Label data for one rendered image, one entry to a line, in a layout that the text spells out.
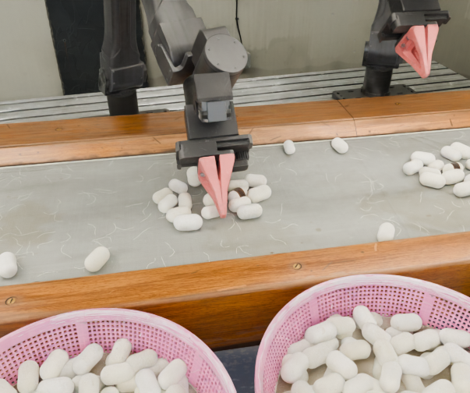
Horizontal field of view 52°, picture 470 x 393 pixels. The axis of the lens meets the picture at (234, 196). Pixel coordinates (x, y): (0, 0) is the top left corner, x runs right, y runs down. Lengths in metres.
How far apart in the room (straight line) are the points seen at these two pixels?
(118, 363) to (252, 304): 0.15
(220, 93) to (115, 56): 0.42
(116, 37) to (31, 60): 1.79
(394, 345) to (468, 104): 0.60
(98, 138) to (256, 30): 2.05
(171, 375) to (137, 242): 0.21
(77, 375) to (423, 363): 0.33
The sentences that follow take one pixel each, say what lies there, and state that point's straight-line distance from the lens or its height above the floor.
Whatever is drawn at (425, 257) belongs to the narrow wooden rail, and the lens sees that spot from 0.60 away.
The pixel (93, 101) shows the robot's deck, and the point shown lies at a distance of 1.23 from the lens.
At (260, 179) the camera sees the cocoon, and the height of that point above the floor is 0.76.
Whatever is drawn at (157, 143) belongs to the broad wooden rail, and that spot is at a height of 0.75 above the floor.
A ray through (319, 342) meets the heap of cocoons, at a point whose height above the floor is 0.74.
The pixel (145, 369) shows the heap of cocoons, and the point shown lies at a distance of 0.49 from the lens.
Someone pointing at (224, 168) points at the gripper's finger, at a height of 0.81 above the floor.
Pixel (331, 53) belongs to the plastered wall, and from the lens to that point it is 3.00.
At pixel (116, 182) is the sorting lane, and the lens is 0.75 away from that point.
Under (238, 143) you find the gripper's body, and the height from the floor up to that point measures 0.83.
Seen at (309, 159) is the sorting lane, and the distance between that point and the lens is 0.80.
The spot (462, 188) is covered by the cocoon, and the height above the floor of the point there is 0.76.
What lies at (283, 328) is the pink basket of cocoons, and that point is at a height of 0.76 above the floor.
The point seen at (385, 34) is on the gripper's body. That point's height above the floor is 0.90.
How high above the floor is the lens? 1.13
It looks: 34 degrees down
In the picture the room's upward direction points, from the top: straight up
